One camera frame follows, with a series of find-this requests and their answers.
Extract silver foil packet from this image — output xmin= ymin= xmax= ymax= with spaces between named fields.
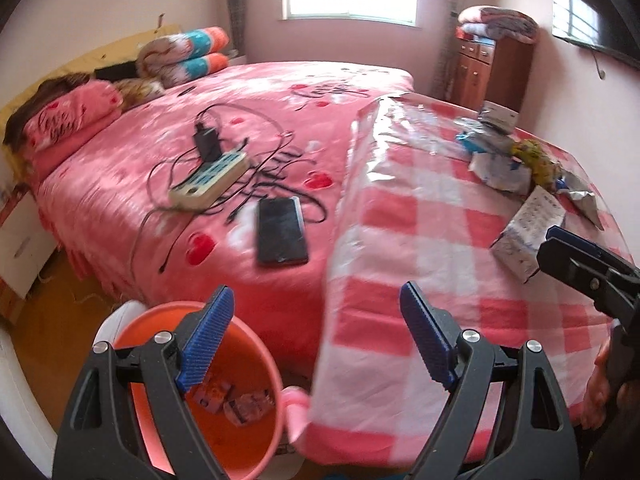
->
xmin=557 ymin=172 xmax=608 ymax=231

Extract folded teal orange quilt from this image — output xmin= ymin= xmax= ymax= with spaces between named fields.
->
xmin=136 ymin=26 xmax=232 ymax=88

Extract folded red grey quilts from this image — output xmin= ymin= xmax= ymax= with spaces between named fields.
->
xmin=457 ymin=5 xmax=540 ymax=43

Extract cream power strip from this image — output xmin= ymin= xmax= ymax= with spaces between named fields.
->
xmin=169 ymin=150 xmax=251 ymax=209

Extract white blue carton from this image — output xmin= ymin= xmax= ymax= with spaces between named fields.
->
xmin=490 ymin=186 xmax=568 ymax=283

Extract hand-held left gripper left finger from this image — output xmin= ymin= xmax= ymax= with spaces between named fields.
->
xmin=52 ymin=285 xmax=236 ymax=480

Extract black charger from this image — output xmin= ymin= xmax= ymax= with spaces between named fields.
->
xmin=192 ymin=122 xmax=223 ymax=161

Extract white round tub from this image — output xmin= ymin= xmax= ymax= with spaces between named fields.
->
xmin=0 ymin=325 xmax=58 ymax=467

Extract white nightstand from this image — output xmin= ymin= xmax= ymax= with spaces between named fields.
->
xmin=0 ymin=185 xmax=58 ymax=301

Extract wall television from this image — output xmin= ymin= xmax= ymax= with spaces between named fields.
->
xmin=550 ymin=0 xmax=640 ymax=68

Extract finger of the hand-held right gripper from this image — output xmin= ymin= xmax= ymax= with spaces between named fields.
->
xmin=546 ymin=226 xmax=640 ymax=283
xmin=536 ymin=240 xmax=632 ymax=318

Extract yellow green wrapper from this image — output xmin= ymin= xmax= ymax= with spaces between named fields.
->
xmin=510 ymin=137 xmax=558 ymax=188

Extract crumpled brown wrapper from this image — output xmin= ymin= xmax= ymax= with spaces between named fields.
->
xmin=195 ymin=382 xmax=236 ymax=413

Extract person's right hand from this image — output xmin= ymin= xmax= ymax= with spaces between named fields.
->
xmin=581 ymin=342 xmax=621 ymax=431

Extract red white checkered tablecloth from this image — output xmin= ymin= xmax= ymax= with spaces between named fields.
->
xmin=290 ymin=92 xmax=633 ymax=461

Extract flat black item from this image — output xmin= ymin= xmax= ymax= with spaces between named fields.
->
xmin=94 ymin=62 xmax=138 ymax=81

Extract brown floral pillow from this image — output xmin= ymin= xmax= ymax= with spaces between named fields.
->
xmin=117 ymin=77 xmax=166 ymax=111

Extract crumpled clear pink wrapper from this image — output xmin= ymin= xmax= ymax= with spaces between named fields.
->
xmin=222 ymin=390 xmax=273 ymax=427

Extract pink printed pillow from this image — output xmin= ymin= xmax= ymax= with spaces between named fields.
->
xmin=22 ymin=80 xmax=123 ymax=153

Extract black smartphone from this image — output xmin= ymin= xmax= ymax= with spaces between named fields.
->
xmin=256 ymin=196 xmax=310 ymax=267

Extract grey patterned curtain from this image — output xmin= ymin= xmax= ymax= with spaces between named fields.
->
xmin=225 ymin=0 xmax=248 ymax=56
xmin=432 ymin=0 xmax=468 ymax=103

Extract grey cardboard box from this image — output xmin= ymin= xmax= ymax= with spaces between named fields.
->
xmin=477 ymin=101 xmax=518 ymax=133

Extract brown wooden cabinet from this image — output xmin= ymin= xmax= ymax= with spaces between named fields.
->
xmin=452 ymin=35 xmax=533 ymax=113

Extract orange plastic bucket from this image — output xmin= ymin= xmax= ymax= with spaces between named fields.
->
xmin=111 ymin=301 xmax=288 ymax=480

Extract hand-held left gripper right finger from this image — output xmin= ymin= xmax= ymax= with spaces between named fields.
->
xmin=400 ymin=281 xmax=583 ymax=480

